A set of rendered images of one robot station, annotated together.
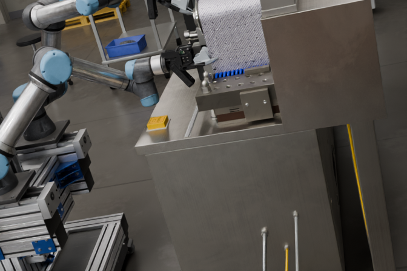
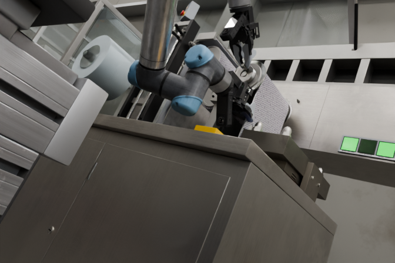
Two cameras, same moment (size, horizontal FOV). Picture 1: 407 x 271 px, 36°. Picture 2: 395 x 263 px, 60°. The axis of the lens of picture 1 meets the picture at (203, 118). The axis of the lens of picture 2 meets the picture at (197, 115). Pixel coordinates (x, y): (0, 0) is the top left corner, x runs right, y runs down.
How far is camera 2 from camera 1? 2.41 m
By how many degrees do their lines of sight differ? 71
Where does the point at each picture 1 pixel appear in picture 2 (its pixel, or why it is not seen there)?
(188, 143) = (285, 181)
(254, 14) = (283, 111)
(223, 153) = (294, 219)
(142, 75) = (213, 71)
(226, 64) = not seen: hidden behind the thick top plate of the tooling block
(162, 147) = (268, 167)
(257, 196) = not seen: outside the picture
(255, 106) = (313, 184)
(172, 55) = (237, 83)
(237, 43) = (265, 122)
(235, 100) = (302, 167)
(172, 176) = (250, 219)
